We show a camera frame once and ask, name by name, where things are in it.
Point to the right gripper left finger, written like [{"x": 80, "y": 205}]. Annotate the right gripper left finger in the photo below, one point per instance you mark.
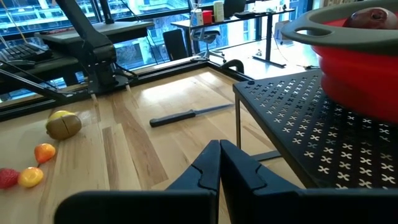
[{"x": 140, "y": 208}]

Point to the black keyboard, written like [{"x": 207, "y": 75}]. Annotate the black keyboard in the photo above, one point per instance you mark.
[{"x": 21, "y": 52}]

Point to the window with dark frame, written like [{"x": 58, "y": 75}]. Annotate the window with dark frame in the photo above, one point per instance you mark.
[{"x": 140, "y": 53}]

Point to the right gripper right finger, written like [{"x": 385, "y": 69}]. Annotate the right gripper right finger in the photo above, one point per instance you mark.
[{"x": 295, "y": 210}]

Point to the black aluminium table frame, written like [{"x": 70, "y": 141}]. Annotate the black aluminium table frame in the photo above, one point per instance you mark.
[{"x": 174, "y": 73}]

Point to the black computer mouse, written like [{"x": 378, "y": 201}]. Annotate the black computer mouse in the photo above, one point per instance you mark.
[{"x": 20, "y": 63}]

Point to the brown toy kiwi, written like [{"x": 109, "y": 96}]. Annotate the brown toy kiwi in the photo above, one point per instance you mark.
[{"x": 63, "y": 127}]

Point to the yellow toy lemon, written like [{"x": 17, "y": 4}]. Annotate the yellow toy lemon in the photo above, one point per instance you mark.
[{"x": 59, "y": 114}]

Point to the black standing desk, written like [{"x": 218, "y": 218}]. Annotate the black standing desk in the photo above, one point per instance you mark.
[{"x": 236, "y": 19}]

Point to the white cylinder container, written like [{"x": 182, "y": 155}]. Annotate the white cylinder container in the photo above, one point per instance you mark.
[{"x": 218, "y": 11}]

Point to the black perforated metal stand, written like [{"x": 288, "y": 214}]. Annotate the black perforated metal stand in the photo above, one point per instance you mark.
[{"x": 311, "y": 124}]

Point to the red toy strawberry green leaves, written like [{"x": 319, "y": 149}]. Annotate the red toy strawberry green leaves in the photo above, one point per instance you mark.
[{"x": 7, "y": 178}]

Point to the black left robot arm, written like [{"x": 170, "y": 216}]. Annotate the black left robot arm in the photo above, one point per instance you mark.
[{"x": 90, "y": 46}]

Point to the grey desk panel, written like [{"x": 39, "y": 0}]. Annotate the grey desk panel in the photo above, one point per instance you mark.
[{"x": 124, "y": 29}]

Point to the red collapsible bowl grey rim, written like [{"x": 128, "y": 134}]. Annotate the red collapsible bowl grey rim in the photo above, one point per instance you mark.
[{"x": 357, "y": 77}]

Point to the black arched bracket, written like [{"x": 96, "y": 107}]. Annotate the black arched bracket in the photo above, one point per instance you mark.
[{"x": 224, "y": 64}]

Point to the dark red toy pomegranate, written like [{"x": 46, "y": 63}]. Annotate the dark red toy pomegranate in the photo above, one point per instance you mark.
[{"x": 370, "y": 19}]

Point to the dark computer monitor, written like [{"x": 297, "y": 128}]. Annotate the dark computer monitor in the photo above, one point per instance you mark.
[{"x": 234, "y": 7}]

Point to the red box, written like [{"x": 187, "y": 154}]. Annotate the red box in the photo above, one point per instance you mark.
[{"x": 207, "y": 17}]

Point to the small orange toy pear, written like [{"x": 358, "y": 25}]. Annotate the small orange toy pear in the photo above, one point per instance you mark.
[
  {"x": 44, "y": 152},
  {"x": 30, "y": 176}
]

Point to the grey office chair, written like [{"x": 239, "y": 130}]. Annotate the grey office chair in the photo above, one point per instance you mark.
[{"x": 205, "y": 35}]

